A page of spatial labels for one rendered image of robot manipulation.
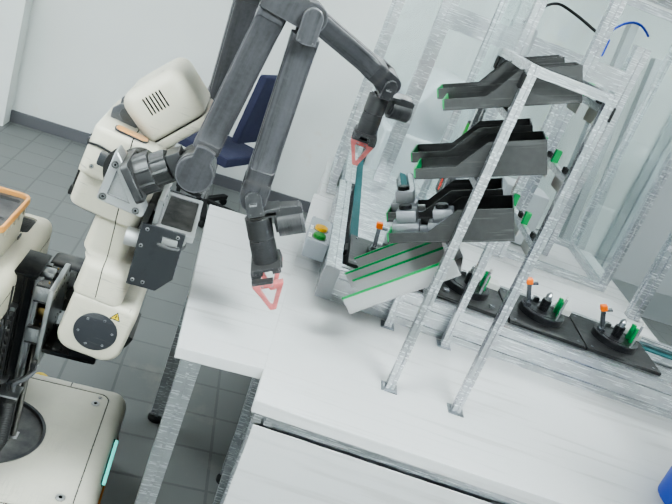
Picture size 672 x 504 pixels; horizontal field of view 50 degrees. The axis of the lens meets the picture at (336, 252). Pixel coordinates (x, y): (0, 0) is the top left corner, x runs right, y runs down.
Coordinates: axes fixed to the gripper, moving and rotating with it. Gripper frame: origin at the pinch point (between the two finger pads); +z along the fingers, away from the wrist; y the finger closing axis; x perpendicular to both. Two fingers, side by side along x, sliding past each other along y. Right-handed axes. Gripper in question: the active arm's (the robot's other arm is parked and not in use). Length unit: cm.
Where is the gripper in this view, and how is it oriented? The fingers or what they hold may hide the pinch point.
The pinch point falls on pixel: (355, 162)
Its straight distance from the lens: 202.5
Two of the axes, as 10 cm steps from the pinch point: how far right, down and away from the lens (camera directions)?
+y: 0.6, -3.7, 9.3
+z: -3.2, 8.7, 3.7
